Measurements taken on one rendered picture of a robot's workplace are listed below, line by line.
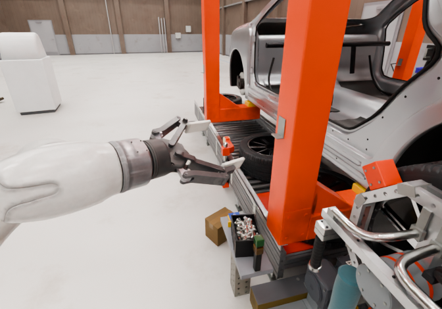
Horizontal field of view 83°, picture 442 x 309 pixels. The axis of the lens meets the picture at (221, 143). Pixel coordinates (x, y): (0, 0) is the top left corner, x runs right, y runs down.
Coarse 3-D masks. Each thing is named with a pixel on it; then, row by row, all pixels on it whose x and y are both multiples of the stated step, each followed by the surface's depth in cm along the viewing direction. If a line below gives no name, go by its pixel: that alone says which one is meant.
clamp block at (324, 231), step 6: (318, 222) 83; (324, 222) 83; (318, 228) 83; (324, 228) 80; (330, 228) 80; (318, 234) 83; (324, 234) 80; (330, 234) 81; (336, 234) 82; (324, 240) 81
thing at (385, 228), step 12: (384, 204) 94; (396, 204) 96; (408, 204) 99; (372, 216) 99; (384, 216) 99; (396, 216) 91; (408, 216) 103; (372, 228) 100; (384, 228) 101; (396, 228) 91; (408, 228) 88; (408, 240) 87; (384, 252) 101; (396, 252) 102
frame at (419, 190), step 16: (368, 192) 89; (384, 192) 83; (400, 192) 76; (416, 192) 71; (432, 192) 71; (352, 208) 98; (368, 208) 95; (432, 208) 68; (368, 224) 98; (352, 256) 100; (368, 304) 94
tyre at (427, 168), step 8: (400, 168) 86; (408, 168) 82; (416, 168) 79; (424, 168) 77; (432, 168) 76; (440, 168) 73; (400, 176) 85; (408, 176) 82; (416, 176) 79; (424, 176) 77; (432, 176) 75; (440, 176) 73; (432, 184) 75; (440, 184) 73
